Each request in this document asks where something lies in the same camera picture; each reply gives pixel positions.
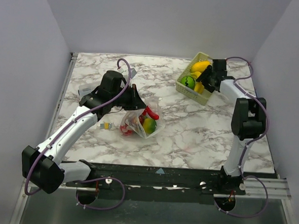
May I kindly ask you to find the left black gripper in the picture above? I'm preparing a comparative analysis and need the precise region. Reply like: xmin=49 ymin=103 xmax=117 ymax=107
xmin=110 ymin=82 xmax=148 ymax=112

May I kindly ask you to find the yellow toy banana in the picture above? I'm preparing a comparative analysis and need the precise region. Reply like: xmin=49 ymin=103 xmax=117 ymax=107
xmin=191 ymin=71 xmax=204 ymax=94

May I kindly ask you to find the clear zip top bag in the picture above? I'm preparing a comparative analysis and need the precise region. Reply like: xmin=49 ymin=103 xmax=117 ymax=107
xmin=119 ymin=98 xmax=166 ymax=139

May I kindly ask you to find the green toy bell pepper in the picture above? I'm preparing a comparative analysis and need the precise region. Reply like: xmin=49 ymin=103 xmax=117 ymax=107
xmin=142 ymin=118 xmax=157 ymax=134

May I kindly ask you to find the dark red toy apple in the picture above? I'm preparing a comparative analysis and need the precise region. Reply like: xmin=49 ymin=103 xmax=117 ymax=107
xmin=138 ymin=116 xmax=145 ymax=125

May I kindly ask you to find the red toy bell pepper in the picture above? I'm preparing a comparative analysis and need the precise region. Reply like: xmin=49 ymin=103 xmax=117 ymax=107
xmin=120 ymin=124 xmax=133 ymax=136

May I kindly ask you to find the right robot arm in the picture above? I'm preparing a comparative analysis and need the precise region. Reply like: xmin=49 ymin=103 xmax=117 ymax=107
xmin=197 ymin=59 xmax=268 ymax=177

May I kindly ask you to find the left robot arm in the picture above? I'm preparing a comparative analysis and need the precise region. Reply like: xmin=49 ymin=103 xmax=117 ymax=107
xmin=21 ymin=70 xmax=146 ymax=194

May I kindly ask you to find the yellow toy lemon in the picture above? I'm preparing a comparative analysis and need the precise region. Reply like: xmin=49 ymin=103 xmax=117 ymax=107
xmin=190 ymin=60 xmax=211 ymax=73

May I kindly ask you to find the cream plastic basket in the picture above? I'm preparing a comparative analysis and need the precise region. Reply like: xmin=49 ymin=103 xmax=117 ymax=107
xmin=174 ymin=50 xmax=231 ymax=107

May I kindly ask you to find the red toy chili pepper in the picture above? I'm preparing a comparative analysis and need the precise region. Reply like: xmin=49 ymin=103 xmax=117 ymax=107
xmin=142 ymin=106 xmax=159 ymax=121

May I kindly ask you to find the small yellow sticker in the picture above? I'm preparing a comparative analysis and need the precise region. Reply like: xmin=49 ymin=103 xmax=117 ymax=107
xmin=100 ymin=122 xmax=113 ymax=130

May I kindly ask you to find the clear plastic screw box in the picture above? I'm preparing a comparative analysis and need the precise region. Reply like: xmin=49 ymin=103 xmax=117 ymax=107
xmin=78 ymin=84 xmax=96 ymax=98

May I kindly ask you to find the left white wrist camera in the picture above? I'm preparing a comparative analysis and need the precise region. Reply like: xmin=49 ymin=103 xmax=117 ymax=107
xmin=118 ymin=66 xmax=137 ymax=80

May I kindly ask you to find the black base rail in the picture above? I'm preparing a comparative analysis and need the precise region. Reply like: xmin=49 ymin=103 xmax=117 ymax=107
xmin=66 ymin=163 xmax=245 ymax=205

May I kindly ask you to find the aluminium frame rail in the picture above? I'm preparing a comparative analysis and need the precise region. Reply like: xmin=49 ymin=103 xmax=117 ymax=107
xmin=244 ymin=178 xmax=291 ymax=200

